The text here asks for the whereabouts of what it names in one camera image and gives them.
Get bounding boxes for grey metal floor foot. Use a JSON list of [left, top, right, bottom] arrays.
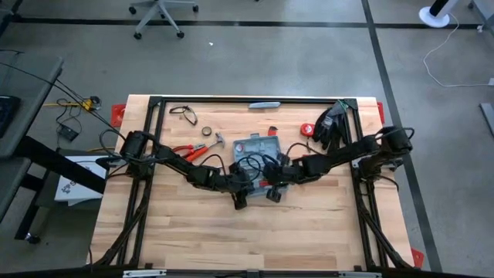
[[479, 101, 494, 137]]

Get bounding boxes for black keyboard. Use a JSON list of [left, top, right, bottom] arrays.
[[0, 95, 22, 139]]

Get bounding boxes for grey desk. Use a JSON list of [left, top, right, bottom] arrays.
[[0, 49, 65, 160], [0, 157, 32, 223]]

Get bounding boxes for red handled pliers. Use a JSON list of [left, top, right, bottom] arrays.
[[171, 142, 206, 156]]

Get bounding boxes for grey plastic tool case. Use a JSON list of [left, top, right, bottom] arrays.
[[232, 133, 291, 198]]

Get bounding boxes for silver metal bracket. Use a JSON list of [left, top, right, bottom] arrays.
[[122, 269, 167, 278], [337, 271, 383, 278]]

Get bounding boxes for white floor cable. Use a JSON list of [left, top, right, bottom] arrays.
[[422, 13, 494, 89]]

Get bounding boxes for grey office chair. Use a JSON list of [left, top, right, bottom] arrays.
[[128, 0, 200, 41]]

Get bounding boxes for black desk support beam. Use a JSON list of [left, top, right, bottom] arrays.
[[14, 134, 108, 195]]

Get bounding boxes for yellow cable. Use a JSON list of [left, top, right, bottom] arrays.
[[42, 96, 102, 113]]

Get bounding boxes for black safety glasses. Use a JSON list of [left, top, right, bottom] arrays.
[[168, 105, 199, 127]]

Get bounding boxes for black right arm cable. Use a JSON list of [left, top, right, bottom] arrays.
[[285, 141, 312, 159]]

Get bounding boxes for grey utility knife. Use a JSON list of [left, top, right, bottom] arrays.
[[248, 101, 282, 110]]

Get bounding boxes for black aluminium table frame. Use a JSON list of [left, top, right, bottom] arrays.
[[86, 95, 417, 271]]

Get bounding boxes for black desk caster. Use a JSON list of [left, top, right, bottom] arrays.
[[24, 230, 42, 246]]

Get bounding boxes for black power adapter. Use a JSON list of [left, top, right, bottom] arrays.
[[56, 124, 81, 142]]

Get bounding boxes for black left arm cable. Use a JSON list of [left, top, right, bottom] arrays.
[[198, 152, 264, 185]]

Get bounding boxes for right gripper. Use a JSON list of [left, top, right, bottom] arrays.
[[262, 161, 306, 204]]

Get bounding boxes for white round floor stand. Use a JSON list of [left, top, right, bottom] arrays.
[[418, 0, 460, 29]]

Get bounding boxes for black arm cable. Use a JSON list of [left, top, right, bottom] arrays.
[[285, 141, 312, 159], [198, 152, 264, 185]]

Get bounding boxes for long black floor cable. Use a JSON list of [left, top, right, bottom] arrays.
[[0, 61, 124, 138]]

